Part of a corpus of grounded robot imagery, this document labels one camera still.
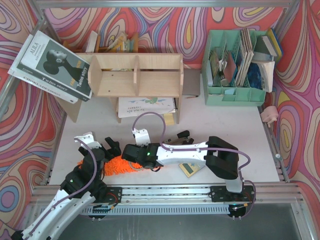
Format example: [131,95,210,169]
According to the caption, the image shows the blue yellow book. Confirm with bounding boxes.
[266,28,283,59]

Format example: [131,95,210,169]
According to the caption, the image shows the stack of thin books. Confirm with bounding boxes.
[235,28,254,87]

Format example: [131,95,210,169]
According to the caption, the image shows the pink tape dispenser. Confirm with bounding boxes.
[260,105,279,128]

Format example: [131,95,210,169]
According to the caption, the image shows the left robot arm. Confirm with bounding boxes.
[11,133,122,240]

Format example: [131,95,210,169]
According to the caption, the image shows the yellow sticky note pad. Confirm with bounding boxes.
[163,113,175,126]

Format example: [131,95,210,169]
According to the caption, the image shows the white book under Twins story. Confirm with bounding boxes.
[7,34,83,104]

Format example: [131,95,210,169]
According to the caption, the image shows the gold grey calculator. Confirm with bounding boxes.
[178,163,205,178]

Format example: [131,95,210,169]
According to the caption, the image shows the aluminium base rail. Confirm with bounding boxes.
[29,182,306,208]

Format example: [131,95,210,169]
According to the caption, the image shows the spiral drawing notebook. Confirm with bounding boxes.
[118,97,177,118]

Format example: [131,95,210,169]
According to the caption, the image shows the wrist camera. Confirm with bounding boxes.
[74,131,102,150]
[132,128,151,147]

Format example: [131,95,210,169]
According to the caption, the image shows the books behind shelf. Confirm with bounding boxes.
[62,31,139,53]

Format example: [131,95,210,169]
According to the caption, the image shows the green desk organizer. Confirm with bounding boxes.
[201,30,266,107]

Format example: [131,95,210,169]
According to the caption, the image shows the orange microfiber duster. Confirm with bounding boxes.
[76,154,146,177]

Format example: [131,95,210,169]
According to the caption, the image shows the clear tape roll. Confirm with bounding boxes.
[128,161,144,172]

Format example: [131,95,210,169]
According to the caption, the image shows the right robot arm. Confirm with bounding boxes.
[122,136,243,193]

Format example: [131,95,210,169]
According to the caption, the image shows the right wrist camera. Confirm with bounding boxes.
[132,128,151,147]

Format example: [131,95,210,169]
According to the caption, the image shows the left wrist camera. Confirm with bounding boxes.
[74,131,102,150]

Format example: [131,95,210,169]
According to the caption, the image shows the red notebook in organizer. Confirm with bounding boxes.
[223,51,237,83]

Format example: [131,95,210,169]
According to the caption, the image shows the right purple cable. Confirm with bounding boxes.
[132,112,257,221]

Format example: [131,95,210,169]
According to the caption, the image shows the black handled tool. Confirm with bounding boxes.
[182,138,194,145]

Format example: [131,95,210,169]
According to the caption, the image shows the grey black stapler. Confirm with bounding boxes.
[162,130,190,145]

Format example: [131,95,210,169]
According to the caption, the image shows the wooden bookshelf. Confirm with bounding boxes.
[54,52,185,125]

